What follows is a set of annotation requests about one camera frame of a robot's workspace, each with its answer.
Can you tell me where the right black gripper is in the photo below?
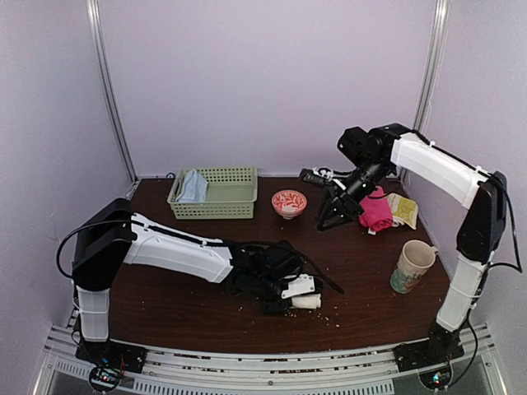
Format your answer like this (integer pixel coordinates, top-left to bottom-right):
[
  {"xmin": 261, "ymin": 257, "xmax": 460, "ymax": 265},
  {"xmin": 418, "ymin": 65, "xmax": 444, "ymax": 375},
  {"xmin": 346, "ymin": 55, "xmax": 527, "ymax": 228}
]
[{"xmin": 315, "ymin": 158, "xmax": 391, "ymax": 233}]

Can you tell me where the white towel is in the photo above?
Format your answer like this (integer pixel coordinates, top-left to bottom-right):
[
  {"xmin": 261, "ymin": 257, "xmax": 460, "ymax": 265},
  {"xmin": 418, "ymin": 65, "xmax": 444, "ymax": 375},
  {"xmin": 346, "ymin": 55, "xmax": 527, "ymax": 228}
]
[{"xmin": 291, "ymin": 294, "xmax": 322, "ymax": 310}]

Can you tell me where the light blue towel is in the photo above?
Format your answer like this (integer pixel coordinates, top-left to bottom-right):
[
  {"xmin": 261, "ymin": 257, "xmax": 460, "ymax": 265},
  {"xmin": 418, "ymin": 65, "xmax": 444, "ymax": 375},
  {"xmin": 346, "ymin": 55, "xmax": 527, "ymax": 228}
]
[{"xmin": 175, "ymin": 169, "xmax": 208, "ymax": 204}]

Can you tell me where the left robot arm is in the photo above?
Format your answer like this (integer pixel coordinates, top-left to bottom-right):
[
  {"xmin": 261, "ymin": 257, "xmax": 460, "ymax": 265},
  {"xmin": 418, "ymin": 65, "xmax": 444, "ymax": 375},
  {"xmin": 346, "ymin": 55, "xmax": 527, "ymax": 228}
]
[{"xmin": 55, "ymin": 198, "xmax": 312, "ymax": 365}]

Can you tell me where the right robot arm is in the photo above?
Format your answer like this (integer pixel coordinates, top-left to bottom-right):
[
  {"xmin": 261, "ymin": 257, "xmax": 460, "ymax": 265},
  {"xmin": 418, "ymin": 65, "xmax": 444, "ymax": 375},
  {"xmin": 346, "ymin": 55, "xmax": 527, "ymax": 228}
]
[{"xmin": 317, "ymin": 123, "xmax": 512, "ymax": 364}]

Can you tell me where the pink towel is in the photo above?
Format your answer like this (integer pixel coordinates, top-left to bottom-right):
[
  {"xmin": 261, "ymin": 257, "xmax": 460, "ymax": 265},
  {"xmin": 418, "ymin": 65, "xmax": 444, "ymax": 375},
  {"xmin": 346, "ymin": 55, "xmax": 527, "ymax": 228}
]
[{"xmin": 359, "ymin": 186, "xmax": 393, "ymax": 234}]

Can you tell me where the red patterned white bowl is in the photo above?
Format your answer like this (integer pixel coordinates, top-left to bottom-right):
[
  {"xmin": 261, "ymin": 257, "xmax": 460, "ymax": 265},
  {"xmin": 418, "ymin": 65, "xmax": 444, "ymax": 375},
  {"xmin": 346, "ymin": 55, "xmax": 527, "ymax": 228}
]
[{"xmin": 271, "ymin": 190, "xmax": 308, "ymax": 220}]

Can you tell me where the yellow patterned cloth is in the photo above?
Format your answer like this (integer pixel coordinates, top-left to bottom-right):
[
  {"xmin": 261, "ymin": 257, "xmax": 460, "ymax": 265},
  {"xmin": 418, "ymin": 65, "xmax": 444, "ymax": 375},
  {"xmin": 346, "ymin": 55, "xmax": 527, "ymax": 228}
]
[{"xmin": 386, "ymin": 193, "xmax": 418, "ymax": 230}]

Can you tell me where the cream floral mug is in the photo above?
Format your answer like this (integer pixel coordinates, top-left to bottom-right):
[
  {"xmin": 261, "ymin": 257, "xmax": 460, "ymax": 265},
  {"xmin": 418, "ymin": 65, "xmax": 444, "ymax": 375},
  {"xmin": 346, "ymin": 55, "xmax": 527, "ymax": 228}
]
[{"xmin": 389, "ymin": 239, "xmax": 438, "ymax": 295}]

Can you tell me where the green plastic basket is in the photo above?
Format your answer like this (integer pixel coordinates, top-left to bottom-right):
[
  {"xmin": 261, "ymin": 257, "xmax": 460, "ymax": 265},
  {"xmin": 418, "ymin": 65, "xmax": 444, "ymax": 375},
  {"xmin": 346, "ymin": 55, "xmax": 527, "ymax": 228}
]
[{"xmin": 167, "ymin": 166, "xmax": 258, "ymax": 220}]

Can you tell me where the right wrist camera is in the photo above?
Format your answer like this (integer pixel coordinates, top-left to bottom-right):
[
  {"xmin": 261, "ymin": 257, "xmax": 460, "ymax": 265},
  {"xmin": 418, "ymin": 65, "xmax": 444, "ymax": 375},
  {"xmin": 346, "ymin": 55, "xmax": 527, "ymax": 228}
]
[{"xmin": 299, "ymin": 167, "xmax": 344, "ymax": 189}]

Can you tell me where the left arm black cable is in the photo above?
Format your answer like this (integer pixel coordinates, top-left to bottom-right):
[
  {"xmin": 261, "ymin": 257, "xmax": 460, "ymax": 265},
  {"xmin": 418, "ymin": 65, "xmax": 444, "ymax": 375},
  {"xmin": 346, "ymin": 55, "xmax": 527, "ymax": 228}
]
[{"xmin": 242, "ymin": 240, "xmax": 346, "ymax": 295}]

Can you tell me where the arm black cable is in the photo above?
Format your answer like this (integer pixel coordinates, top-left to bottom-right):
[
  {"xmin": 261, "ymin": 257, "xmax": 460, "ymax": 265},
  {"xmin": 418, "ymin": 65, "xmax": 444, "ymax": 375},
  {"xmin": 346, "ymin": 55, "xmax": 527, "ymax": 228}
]
[
  {"xmin": 489, "ymin": 172, "xmax": 523, "ymax": 273},
  {"xmin": 242, "ymin": 240, "xmax": 346, "ymax": 295}
]

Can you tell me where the front aluminium rail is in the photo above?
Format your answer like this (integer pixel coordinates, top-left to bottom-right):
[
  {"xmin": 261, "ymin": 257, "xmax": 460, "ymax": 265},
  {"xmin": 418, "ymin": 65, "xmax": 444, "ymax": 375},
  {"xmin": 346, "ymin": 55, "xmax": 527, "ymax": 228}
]
[{"xmin": 30, "ymin": 324, "xmax": 509, "ymax": 394}]

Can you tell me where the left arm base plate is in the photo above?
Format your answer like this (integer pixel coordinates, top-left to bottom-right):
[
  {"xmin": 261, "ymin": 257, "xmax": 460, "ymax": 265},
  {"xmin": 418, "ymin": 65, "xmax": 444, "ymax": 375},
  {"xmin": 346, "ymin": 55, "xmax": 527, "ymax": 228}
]
[{"xmin": 76, "ymin": 341, "xmax": 147, "ymax": 374}]

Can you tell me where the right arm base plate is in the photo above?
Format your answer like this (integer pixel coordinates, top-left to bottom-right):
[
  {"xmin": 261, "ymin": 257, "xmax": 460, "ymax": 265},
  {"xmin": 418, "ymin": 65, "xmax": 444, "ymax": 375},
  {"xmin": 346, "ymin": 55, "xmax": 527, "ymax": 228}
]
[{"xmin": 393, "ymin": 340, "xmax": 464, "ymax": 372}]

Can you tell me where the right aluminium frame post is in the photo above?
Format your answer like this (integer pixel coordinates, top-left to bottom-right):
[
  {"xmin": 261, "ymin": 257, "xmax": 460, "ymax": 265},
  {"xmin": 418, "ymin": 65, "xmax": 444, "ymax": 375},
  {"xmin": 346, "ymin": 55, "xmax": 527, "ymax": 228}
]
[{"xmin": 413, "ymin": 0, "xmax": 450, "ymax": 133}]

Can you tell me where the aluminium frame post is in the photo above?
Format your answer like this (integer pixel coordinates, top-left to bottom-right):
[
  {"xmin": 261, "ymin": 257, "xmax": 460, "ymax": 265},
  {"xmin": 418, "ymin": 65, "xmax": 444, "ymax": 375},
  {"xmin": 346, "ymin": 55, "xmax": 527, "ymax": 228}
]
[
  {"xmin": 413, "ymin": 0, "xmax": 450, "ymax": 133},
  {"xmin": 86, "ymin": 0, "xmax": 138, "ymax": 184}
]

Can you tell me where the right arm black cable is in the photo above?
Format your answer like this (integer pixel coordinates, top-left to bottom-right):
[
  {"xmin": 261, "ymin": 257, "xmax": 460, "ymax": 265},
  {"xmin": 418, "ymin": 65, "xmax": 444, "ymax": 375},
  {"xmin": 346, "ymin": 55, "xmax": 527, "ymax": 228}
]
[{"xmin": 489, "ymin": 172, "xmax": 523, "ymax": 273}]

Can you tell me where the left aluminium frame post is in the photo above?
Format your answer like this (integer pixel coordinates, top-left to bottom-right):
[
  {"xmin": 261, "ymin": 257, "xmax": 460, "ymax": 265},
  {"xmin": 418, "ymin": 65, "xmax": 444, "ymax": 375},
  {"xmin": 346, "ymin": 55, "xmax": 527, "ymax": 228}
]
[{"xmin": 86, "ymin": 0, "xmax": 138, "ymax": 184}]

